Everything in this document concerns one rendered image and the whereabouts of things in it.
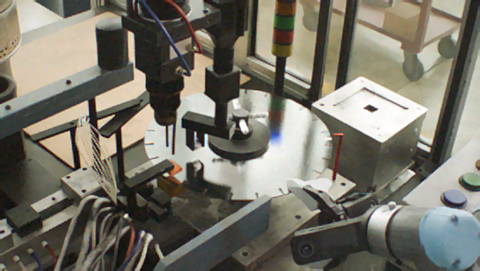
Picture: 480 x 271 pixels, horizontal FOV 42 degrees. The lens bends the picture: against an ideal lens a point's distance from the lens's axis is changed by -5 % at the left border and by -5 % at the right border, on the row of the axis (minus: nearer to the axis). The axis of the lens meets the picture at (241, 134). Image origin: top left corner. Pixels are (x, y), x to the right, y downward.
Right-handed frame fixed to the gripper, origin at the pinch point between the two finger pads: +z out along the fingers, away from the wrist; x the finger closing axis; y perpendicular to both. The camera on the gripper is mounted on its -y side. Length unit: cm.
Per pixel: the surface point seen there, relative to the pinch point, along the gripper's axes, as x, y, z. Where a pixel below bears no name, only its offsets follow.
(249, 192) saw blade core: 7.8, -6.1, 0.5
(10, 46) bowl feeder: 46, -24, 63
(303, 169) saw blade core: 8.0, 5.0, 0.8
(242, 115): 19.1, 0.2, 7.7
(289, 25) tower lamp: 32.7, 23.4, 20.8
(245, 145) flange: 14.0, -0.6, 7.9
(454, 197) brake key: -4.5, 27.1, -10.1
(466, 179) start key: -3.2, 33.1, -8.2
